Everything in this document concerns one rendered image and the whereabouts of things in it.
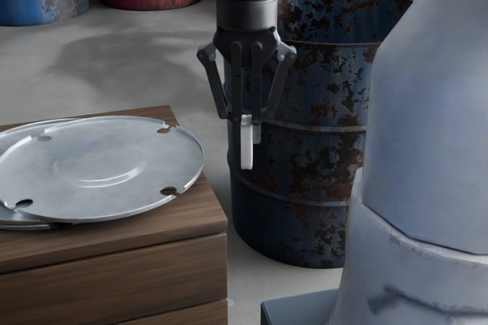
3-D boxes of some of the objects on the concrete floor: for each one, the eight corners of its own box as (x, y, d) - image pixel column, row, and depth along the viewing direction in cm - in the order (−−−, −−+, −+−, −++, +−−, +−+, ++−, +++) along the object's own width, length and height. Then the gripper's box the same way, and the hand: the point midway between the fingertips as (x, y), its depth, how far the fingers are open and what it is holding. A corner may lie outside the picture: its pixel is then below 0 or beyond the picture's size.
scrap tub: (346, 159, 158) (362, -19, 136) (446, 247, 123) (491, 28, 101) (200, 188, 144) (192, -4, 122) (266, 297, 110) (272, 56, 87)
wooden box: (179, 257, 120) (168, 104, 104) (231, 407, 88) (228, 219, 72) (-28, 297, 109) (-75, 133, 93) (-55, 486, 77) (-134, 286, 61)
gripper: (189, 0, 67) (197, 177, 78) (301, 1, 66) (294, 178, 77) (196, -14, 74) (202, 151, 84) (298, -13, 73) (292, 152, 84)
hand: (246, 142), depth 79 cm, fingers closed
